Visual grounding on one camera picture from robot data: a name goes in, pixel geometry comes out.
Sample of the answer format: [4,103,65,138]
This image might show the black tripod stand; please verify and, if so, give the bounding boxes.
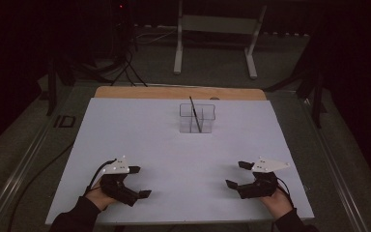
[264,32,328,130]
[46,57,75,117]

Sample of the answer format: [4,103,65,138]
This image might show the clear plastic divided container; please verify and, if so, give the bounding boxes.
[179,102,216,134]

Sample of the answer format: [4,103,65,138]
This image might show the white metal stand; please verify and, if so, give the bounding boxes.
[173,0,268,80]

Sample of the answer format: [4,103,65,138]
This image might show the white table board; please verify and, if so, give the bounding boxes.
[44,97,315,225]

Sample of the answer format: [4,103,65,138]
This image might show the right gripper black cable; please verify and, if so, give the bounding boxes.
[275,177,296,207]

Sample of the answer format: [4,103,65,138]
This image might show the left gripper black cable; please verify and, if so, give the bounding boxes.
[85,158,118,195]

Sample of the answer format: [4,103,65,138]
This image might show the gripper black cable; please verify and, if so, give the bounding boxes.
[275,177,296,207]
[85,158,118,195]

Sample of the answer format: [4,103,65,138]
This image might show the person's right hand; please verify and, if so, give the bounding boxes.
[259,188,295,220]

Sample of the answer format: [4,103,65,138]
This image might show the white cable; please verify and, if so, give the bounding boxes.
[134,27,179,45]

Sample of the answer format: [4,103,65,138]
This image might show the dark equipment with red light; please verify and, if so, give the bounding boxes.
[109,0,133,33]

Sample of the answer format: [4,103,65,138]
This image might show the bundle of black cables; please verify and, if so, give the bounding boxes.
[76,32,149,88]

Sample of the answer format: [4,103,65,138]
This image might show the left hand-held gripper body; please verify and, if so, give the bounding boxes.
[100,156,141,207]

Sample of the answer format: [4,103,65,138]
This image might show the black floor cable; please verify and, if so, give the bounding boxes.
[8,141,75,232]

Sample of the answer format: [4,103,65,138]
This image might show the person's left hand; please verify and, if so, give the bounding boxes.
[85,185,119,212]

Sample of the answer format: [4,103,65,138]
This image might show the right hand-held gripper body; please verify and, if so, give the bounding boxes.
[237,157,291,200]

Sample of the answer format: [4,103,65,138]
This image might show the wooden table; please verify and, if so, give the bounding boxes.
[94,85,268,101]

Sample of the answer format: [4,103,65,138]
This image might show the black pen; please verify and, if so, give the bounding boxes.
[188,96,203,133]

